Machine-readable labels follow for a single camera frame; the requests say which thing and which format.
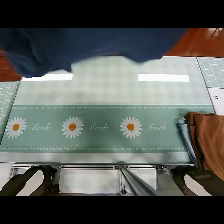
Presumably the dark blue T-shirt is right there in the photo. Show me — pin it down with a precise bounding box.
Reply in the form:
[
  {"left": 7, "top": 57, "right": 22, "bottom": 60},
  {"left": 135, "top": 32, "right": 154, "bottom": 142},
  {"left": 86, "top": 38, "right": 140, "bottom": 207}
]
[{"left": 0, "top": 27, "right": 188, "bottom": 79}]

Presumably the brown garment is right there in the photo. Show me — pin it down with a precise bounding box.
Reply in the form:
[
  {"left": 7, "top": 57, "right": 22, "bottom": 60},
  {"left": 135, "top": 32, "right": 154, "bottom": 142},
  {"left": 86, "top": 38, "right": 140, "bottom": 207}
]
[{"left": 183, "top": 111, "right": 224, "bottom": 183}]

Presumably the light blue garment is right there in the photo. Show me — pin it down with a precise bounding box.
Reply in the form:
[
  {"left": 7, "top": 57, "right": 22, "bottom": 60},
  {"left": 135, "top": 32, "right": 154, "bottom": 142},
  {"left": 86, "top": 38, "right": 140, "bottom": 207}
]
[{"left": 176, "top": 116, "right": 201, "bottom": 165}]

